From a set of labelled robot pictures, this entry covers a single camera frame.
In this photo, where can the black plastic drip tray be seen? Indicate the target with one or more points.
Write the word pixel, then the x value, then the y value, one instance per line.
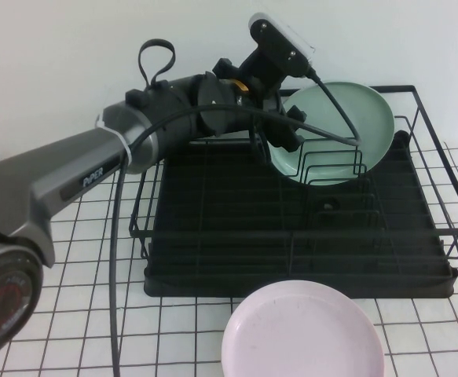
pixel 232 196

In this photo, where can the white zip tie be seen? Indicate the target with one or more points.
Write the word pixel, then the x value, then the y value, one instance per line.
pixel 124 145

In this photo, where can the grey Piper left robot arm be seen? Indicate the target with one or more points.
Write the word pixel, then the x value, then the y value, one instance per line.
pixel 56 165

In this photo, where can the pink round plate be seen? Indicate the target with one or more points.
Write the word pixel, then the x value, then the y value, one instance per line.
pixel 299 334

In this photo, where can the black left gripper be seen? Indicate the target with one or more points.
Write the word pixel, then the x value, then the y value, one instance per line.
pixel 262 86

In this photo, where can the white black-checked tablecloth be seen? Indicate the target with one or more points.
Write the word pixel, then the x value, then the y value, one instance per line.
pixel 87 275

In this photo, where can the green round plate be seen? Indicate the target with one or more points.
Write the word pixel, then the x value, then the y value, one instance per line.
pixel 370 118

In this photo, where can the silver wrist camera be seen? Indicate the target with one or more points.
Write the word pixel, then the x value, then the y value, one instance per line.
pixel 279 43

